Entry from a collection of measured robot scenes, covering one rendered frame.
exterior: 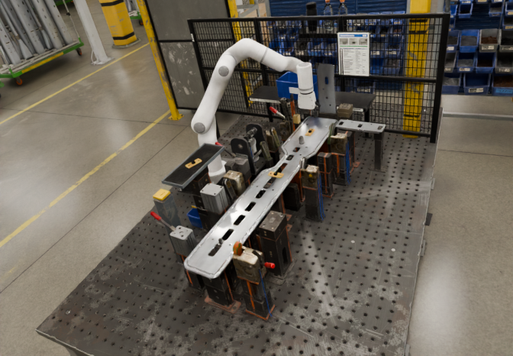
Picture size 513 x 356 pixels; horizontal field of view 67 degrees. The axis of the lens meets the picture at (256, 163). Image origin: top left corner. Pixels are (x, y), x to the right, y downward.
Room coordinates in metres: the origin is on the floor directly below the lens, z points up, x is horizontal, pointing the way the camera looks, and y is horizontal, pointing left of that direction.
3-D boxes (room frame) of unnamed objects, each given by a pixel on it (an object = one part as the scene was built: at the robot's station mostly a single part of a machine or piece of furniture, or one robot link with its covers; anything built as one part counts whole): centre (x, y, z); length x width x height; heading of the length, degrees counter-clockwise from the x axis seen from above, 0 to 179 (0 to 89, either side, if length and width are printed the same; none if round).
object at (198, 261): (1.67, -0.08, 1.00); 1.38 x 0.22 x 0.02; 144
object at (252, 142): (1.90, 0.02, 0.94); 0.18 x 0.13 x 0.49; 144
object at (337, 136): (1.91, -0.50, 0.87); 0.12 x 0.09 x 0.35; 54
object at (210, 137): (2.22, 0.27, 1.10); 0.19 x 0.12 x 0.24; 169
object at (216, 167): (2.18, 0.28, 0.89); 0.19 x 0.19 x 0.18
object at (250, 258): (1.11, 0.10, 0.88); 0.15 x 0.11 x 0.36; 54
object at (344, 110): (2.22, -0.63, 0.88); 0.08 x 0.08 x 0.36; 54
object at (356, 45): (2.46, -0.77, 1.30); 0.23 x 0.02 x 0.31; 54
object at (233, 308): (1.18, 0.28, 0.84); 0.18 x 0.06 x 0.29; 54
